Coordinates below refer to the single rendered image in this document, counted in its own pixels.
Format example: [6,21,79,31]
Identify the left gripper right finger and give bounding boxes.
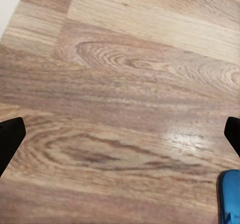
[224,116,240,157]

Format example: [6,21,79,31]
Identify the sandal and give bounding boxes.
[219,169,240,224]

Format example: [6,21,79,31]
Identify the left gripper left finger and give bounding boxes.
[0,117,26,177]

